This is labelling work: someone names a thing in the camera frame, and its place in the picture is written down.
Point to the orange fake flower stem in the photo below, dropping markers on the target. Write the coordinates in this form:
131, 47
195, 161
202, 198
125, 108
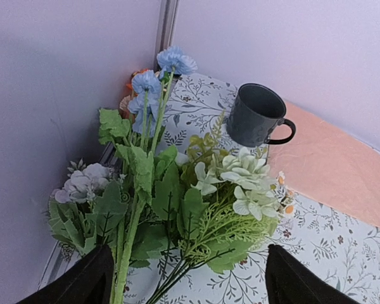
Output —
130, 95

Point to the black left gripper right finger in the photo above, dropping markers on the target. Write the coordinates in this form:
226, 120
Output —
288, 281

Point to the dark grey mug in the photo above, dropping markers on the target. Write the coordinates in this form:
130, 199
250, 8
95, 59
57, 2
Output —
255, 114

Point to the pale lavender flower bunch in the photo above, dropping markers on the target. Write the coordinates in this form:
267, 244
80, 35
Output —
87, 210

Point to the peach wrapping paper sheet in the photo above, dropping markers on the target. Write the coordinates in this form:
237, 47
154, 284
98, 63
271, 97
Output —
324, 163

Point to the blue fake flower stem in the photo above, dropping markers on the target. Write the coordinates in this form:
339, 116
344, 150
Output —
135, 139

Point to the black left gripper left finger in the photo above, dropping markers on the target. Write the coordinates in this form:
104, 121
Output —
88, 281

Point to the white green flower bunch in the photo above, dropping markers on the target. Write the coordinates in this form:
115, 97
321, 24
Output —
215, 205

